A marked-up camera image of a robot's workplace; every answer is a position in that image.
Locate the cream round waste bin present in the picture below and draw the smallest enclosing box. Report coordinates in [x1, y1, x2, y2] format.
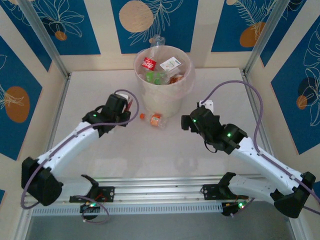
[133, 46, 196, 118]

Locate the orange cap orange label bottle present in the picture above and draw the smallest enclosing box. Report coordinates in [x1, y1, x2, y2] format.
[139, 112, 169, 130]

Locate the yellow orange label bottle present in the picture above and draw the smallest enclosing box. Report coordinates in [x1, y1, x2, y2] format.
[169, 74, 185, 85]

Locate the green label clear bottle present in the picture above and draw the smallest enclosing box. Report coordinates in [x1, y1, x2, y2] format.
[144, 70, 171, 86]

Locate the white label green cap bottle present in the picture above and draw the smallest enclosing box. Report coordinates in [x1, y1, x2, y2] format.
[159, 56, 183, 72]

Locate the red cola label bottle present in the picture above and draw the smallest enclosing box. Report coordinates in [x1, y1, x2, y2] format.
[141, 34, 166, 73]

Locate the translucent plastic bin liner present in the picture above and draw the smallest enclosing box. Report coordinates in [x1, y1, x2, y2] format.
[133, 45, 197, 101]

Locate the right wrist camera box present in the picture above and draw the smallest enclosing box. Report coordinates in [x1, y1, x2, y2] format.
[198, 99, 215, 113]

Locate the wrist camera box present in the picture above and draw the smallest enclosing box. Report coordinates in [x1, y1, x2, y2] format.
[198, 99, 215, 113]
[115, 91, 134, 107]

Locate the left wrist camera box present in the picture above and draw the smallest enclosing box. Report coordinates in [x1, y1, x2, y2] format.
[115, 91, 134, 107]

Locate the aluminium side rail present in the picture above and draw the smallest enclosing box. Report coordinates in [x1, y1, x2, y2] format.
[240, 69, 283, 181]
[36, 74, 72, 186]

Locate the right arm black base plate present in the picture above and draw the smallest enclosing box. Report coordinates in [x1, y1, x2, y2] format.
[199, 183, 250, 201]

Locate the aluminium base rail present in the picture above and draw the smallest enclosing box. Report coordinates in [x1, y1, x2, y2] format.
[21, 176, 297, 207]

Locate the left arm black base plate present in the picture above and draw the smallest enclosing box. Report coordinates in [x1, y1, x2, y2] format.
[69, 186, 115, 204]

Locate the white slotted cable duct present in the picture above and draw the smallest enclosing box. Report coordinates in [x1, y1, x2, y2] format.
[31, 201, 224, 217]

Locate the aluminium frame post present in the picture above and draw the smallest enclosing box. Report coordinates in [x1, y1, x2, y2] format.
[17, 0, 71, 79]
[243, 0, 293, 76]

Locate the aluminium lower frame bar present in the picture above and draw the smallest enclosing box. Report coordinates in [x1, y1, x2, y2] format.
[284, 216, 303, 240]
[13, 206, 35, 240]

